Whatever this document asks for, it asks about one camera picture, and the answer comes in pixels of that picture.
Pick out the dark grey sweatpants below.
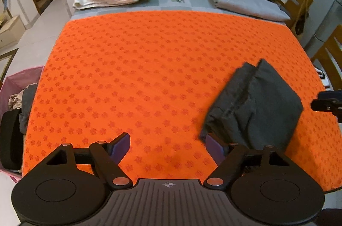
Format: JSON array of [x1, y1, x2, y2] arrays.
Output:
[[200, 59, 304, 151]]

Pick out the striped white garment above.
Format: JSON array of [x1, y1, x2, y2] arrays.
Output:
[[315, 66, 333, 91]]

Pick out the near wooden chair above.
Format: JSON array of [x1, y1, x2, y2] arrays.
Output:
[[311, 24, 342, 90]]

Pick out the orange floral table mat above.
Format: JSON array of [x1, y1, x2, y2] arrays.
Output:
[[23, 10, 341, 191]]

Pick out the purple laundry basket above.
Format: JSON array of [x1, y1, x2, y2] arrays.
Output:
[[1, 66, 44, 182]]

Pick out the light grey folded garment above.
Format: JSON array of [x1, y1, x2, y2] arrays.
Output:
[[213, 0, 290, 22]]

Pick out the cream low cabinet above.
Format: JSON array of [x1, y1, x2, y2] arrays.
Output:
[[0, 15, 26, 48]]

